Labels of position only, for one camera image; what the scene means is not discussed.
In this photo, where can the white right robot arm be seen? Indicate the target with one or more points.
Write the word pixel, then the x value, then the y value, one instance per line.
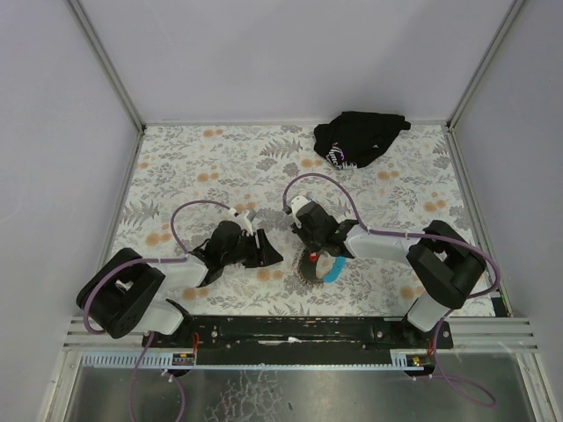
pixel 445 264

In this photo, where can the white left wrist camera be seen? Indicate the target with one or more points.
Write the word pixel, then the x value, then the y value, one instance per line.
pixel 244 219

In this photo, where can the black cloth with logo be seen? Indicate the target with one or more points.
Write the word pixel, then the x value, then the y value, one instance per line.
pixel 357 139

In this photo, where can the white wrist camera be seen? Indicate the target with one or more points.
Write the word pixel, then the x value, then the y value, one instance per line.
pixel 299 205
pixel 244 219

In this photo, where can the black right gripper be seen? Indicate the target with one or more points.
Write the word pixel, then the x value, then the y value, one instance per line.
pixel 317 237

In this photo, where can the floral patterned table mat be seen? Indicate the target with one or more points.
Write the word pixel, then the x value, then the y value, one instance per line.
pixel 186 178

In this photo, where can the steel key holder with rings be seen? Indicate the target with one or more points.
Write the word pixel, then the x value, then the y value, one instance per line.
pixel 325 270

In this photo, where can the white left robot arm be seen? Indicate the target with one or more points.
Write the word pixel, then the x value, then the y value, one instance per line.
pixel 130 292

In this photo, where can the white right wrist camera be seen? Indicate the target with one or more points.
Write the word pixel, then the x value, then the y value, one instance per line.
pixel 299 205

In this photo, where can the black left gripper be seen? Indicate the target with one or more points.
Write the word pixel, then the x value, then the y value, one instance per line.
pixel 253 247

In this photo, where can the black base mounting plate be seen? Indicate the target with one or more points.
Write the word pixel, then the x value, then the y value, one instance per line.
pixel 381 332

